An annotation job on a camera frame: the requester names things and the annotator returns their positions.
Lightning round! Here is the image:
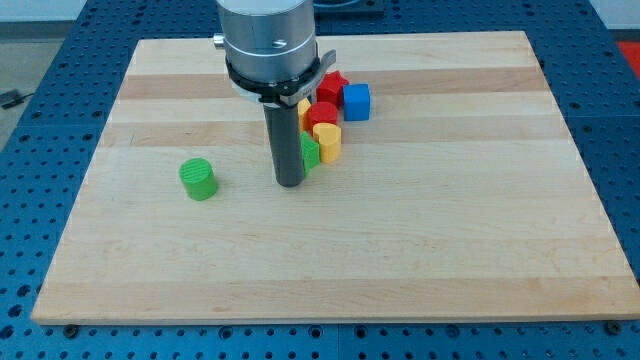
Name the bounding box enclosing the green cylinder block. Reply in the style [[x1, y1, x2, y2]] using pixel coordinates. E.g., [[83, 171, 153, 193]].
[[179, 158, 218, 201]]

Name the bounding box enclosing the red cylinder block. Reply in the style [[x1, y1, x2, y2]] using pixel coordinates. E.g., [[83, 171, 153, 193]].
[[306, 102, 339, 132]]

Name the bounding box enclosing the wooden board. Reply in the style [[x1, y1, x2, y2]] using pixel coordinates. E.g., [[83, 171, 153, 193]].
[[32, 31, 639, 325]]

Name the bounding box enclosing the red star block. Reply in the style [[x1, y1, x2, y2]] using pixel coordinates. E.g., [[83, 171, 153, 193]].
[[316, 71, 349, 109]]

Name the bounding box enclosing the yellow block behind tool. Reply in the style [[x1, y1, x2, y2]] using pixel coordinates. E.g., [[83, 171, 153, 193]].
[[297, 98, 312, 132]]

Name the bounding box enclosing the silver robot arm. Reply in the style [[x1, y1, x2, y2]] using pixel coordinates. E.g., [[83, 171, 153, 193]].
[[214, 0, 336, 107]]

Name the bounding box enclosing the green star block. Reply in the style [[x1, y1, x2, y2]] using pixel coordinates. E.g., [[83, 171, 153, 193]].
[[300, 132, 321, 176]]

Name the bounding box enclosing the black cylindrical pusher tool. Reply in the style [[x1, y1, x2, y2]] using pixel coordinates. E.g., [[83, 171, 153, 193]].
[[263, 105, 304, 187]]

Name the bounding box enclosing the black cable on floor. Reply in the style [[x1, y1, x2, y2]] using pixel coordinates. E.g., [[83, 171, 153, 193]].
[[0, 88, 35, 111]]

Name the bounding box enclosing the yellow heart block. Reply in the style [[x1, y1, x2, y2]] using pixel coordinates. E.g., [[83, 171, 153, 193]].
[[313, 123, 342, 163]]

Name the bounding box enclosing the blue cube block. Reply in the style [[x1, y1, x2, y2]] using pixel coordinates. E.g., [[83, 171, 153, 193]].
[[343, 83, 371, 121]]

